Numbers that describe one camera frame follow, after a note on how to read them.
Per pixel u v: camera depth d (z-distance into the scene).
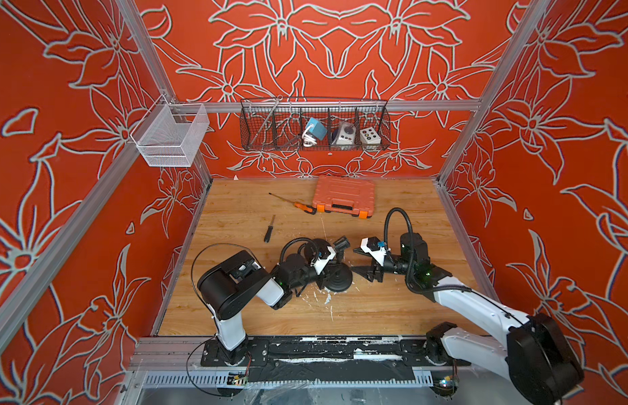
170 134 0.93
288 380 0.70
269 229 1.01
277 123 0.99
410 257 0.62
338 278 0.87
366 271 0.69
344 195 1.07
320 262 0.74
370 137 0.95
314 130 0.84
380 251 0.66
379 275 0.70
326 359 0.73
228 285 0.49
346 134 0.91
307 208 1.06
